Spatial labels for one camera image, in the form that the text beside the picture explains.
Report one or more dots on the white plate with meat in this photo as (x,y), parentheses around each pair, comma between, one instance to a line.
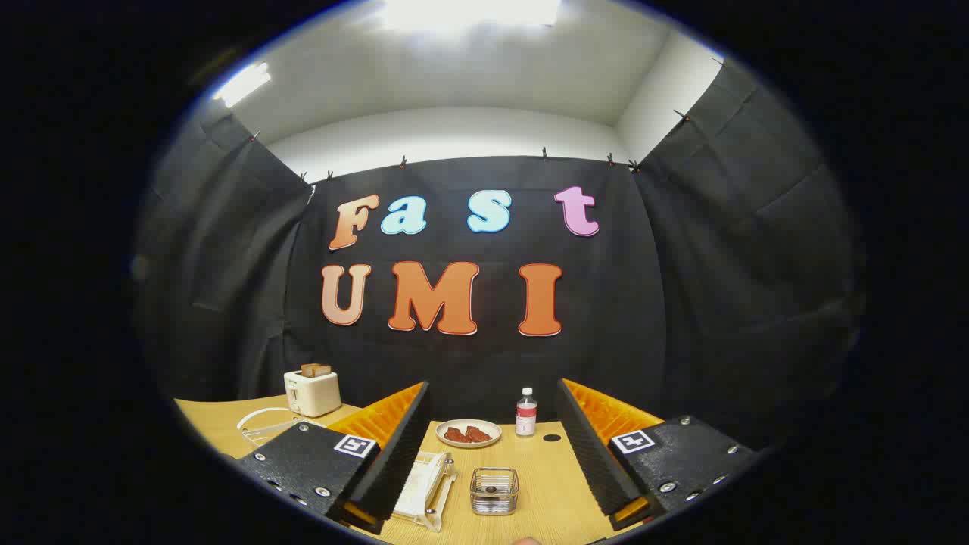
(468,443)

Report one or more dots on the white toaster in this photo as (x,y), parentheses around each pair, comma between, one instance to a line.
(314,393)

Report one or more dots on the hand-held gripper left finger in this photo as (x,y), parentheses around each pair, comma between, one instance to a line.
(401,454)

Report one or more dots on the clear bottle with red label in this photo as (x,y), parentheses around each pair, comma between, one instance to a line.
(526,416)

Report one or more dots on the toast slices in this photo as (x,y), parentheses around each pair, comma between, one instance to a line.
(316,370)

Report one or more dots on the brown meat piece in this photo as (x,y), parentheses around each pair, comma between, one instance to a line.
(478,434)
(454,434)

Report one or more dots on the ceiling light panel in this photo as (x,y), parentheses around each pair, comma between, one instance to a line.
(242,83)
(469,11)

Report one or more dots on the black backdrop cloth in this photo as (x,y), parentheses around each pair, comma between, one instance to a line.
(681,303)

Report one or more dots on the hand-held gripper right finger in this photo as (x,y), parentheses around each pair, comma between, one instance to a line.
(590,454)

